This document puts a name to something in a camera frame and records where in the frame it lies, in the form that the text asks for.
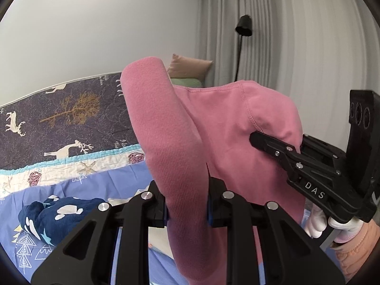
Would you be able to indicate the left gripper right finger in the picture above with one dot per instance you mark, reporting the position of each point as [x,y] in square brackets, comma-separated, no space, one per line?
[253,223]

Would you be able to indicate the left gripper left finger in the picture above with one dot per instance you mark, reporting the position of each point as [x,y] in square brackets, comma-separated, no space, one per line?
[109,244]

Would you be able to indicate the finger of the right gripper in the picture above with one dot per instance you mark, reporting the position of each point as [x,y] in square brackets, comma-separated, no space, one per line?
[285,154]

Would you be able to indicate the pink long sleeve shirt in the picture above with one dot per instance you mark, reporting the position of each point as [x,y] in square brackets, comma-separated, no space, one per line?
[189,135]

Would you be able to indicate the peach quilted sleeve forearm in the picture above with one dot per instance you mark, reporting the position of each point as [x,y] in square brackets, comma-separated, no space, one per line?
[353,254]

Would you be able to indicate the white gloved right hand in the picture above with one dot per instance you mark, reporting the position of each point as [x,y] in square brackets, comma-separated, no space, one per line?
[318,222]

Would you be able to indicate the navy star fleece blanket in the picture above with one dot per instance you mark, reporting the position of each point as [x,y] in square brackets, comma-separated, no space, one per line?
[51,221]

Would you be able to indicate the blue printed bed sheet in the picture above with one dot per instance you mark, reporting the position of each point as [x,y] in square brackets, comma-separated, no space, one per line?
[24,250]

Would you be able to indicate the folded white grey garment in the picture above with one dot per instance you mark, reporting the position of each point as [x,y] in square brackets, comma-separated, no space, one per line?
[157,237]

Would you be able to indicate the white quilt strip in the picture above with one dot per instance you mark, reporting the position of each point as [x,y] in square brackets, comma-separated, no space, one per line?
[74,168]

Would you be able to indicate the grey curtain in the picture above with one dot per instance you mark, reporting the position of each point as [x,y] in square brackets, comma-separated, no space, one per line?
[314,51]

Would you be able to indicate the green pillow back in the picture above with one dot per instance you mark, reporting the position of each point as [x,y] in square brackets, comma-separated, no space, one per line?
[188,82]

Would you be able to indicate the black floor lamp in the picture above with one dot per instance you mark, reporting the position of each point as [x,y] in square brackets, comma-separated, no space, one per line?
[243,29]

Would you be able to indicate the tan pillow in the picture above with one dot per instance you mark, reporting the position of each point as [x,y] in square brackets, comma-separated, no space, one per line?
[185,67]

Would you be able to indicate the dark deer pattern headboard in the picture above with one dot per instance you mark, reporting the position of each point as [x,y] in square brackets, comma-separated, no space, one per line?
[72,119]

